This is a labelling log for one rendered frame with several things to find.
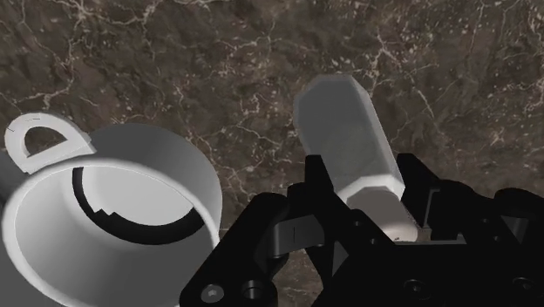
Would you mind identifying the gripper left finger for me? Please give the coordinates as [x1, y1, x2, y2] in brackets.
[179, 154, 385, 307]

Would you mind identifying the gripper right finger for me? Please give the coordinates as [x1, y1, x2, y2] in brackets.
[397, 152, 544, 307]

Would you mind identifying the white faceted bottle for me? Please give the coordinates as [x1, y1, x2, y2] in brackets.
[292, 74, 422, 243]

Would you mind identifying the white mug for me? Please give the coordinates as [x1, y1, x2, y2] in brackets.
[0, 111, 224, 307]

